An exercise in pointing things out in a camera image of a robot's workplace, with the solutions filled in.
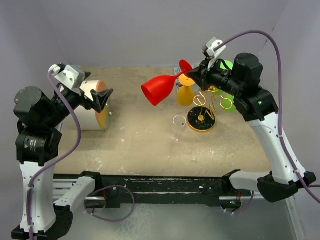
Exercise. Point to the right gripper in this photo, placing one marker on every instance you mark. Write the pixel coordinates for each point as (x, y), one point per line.
(202, 74)

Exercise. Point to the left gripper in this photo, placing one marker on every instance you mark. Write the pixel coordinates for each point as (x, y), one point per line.
(99, 98)

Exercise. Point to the orange plastic goblet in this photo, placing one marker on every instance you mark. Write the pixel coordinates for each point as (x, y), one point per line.
(185, 94)

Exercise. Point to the green goblet front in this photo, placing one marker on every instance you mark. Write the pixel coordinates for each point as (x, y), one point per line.
(226, 66)

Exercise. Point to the green goblet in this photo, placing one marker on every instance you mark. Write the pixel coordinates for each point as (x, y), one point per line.
(227, 103)
(226, 66)

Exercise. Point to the gold wine glass rack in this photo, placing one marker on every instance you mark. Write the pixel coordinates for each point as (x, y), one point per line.
(201, 118)

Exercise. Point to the red plastic goblet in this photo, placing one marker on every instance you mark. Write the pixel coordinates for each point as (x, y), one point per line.
(160, 87)

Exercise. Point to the clear wine glass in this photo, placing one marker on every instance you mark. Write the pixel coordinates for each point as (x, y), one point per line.
(178, 128)

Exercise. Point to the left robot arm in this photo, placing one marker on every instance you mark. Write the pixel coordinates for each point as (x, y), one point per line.
(37, 150)

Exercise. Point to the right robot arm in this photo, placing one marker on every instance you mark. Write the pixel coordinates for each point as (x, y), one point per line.
(259, 109)

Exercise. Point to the treehouse paperback book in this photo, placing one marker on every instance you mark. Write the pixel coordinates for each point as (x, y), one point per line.
(177, 70)

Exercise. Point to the white cylinder with orange lid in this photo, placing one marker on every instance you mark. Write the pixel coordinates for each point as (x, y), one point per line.
(90, 120)

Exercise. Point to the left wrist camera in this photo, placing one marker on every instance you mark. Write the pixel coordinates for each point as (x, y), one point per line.
(70, 76)

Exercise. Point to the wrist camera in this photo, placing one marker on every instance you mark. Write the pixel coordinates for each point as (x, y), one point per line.
(70, 76)
(212, 50)

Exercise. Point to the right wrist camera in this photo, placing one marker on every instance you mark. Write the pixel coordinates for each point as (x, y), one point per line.
(212, 50)

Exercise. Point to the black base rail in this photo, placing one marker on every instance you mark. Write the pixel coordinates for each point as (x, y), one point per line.
(165, 190)

